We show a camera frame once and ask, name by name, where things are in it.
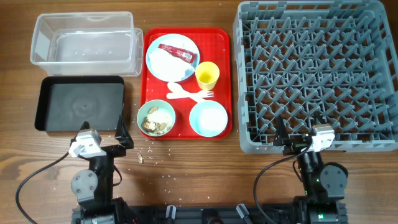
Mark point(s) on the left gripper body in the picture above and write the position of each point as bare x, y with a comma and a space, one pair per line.
114, 151

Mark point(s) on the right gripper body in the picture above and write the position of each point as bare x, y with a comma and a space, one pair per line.
298, 147

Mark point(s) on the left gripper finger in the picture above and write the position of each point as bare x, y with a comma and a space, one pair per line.
122, 134
85, 126

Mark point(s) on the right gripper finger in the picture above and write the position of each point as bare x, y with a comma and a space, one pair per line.
281, 137
318, 120

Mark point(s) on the green bowl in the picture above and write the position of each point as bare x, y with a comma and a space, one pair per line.
143, 110

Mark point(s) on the rice and food scraps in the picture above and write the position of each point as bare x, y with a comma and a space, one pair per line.
157, 122

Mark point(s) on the white plastic spoon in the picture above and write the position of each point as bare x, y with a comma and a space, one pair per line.
177, 88

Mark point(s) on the light blue bowl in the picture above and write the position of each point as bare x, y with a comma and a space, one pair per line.
208, 118

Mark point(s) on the white napkin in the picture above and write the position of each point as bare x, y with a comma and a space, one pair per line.
167, 67

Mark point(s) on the white plastic fork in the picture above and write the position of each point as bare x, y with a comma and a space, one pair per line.
200, 94

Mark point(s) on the yellow plastic cup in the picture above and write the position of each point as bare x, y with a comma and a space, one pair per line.
207, 74

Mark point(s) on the red snack wrapper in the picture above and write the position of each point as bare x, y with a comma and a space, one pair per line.
185, 55

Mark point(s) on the large light blue plate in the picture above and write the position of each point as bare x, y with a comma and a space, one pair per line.
176, 40

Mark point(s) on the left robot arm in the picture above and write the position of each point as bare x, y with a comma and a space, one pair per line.
93, 186

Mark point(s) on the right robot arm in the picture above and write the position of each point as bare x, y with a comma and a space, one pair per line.
324, 183

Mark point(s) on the black food waste tray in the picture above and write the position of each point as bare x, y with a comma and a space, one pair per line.
65, 103

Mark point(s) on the grey dishwasher rack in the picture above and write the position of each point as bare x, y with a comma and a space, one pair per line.
296, 59

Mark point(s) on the clear plastic waste bin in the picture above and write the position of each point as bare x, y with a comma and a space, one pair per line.
88, 43

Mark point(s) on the food crumb on table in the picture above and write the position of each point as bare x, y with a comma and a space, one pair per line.
140, 159

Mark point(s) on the red serving tray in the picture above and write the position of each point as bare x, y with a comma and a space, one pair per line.
211, 45

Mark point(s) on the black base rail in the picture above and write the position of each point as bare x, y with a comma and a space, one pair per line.
205, 214

